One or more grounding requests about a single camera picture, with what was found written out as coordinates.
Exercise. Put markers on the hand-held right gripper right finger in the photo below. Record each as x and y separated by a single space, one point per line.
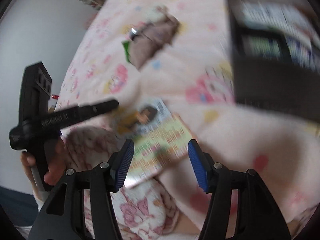
197 165

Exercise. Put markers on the taupe fabric pouch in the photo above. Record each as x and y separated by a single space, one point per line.
152 45

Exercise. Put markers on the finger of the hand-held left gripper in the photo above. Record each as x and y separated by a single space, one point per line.
92 110

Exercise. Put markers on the small black silver clip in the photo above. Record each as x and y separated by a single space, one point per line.
133 32

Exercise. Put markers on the dark blue cloth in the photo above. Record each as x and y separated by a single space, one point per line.
15 205

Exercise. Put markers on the black storage box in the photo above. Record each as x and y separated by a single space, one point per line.
262 90

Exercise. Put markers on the green packet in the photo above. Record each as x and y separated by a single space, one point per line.
127 50

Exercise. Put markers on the person's left hand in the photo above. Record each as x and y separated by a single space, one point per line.
56 172

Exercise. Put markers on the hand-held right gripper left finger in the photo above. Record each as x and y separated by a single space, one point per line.
125 165

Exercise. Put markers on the colourful printed card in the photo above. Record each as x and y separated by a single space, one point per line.
162 135

